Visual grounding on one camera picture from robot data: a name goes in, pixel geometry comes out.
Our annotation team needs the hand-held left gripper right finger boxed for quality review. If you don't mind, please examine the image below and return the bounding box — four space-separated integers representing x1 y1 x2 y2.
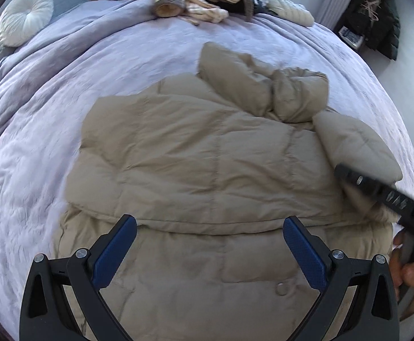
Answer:
284 215 401 341

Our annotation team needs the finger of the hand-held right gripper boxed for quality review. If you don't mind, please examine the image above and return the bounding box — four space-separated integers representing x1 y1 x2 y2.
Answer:
334 164 414 221

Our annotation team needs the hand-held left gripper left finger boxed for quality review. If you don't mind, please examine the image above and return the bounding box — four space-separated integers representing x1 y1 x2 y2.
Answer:
19 215 137 341

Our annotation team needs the beige puffer jacket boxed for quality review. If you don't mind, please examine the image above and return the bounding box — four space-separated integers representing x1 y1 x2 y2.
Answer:
57 41 403 341

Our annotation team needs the lilac plush blanket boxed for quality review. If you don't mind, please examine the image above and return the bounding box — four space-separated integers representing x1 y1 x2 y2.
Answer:
0 0 414 327

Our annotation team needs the small printed box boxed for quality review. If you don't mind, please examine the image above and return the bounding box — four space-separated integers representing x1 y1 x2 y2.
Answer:
338 25 364 49

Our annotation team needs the black hanging coat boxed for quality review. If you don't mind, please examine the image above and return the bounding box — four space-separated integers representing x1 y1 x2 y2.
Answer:
342 0 401 61

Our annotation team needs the white knit garment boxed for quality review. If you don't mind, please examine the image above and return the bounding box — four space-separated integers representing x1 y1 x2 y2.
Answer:
265 0 316 28

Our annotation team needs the dark knit garment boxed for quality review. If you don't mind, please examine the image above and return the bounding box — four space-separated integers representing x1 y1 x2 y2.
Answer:
225 0 266 22

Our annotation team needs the white round pleated pillow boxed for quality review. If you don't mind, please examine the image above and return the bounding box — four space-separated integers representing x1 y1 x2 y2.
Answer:
0 0 55 48

